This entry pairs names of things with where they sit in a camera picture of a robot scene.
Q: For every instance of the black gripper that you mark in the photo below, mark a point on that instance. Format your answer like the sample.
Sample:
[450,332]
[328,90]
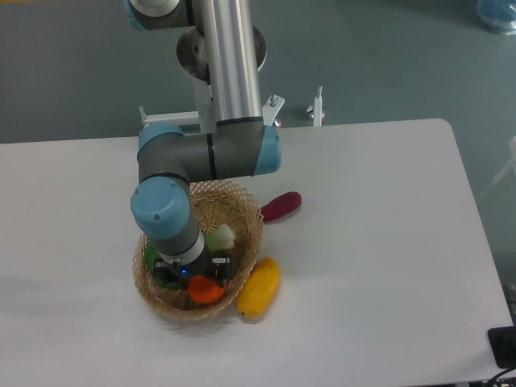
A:
[179,269]

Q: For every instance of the orange fruit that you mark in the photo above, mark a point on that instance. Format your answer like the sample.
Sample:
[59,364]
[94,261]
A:
[203,290]

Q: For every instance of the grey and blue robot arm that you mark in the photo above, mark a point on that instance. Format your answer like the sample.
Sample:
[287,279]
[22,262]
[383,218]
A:
[222,51]

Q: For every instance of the woven wicker basket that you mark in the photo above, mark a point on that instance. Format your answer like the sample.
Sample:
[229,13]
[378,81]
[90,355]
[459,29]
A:
[214,203]

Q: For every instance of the green lettuce leaf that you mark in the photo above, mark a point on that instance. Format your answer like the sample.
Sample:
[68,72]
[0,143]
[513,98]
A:
[221,239]

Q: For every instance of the yellow mango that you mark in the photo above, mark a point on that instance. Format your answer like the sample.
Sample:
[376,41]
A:
[260,289]

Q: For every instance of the dark red sweet potato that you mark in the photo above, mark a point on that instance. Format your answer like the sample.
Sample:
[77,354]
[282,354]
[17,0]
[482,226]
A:
[281,206]

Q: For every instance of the black device at edge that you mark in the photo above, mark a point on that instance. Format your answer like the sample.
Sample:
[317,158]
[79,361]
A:
[502,343]

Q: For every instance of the white metal bracket post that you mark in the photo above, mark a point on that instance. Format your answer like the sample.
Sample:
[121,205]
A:
[315,111]

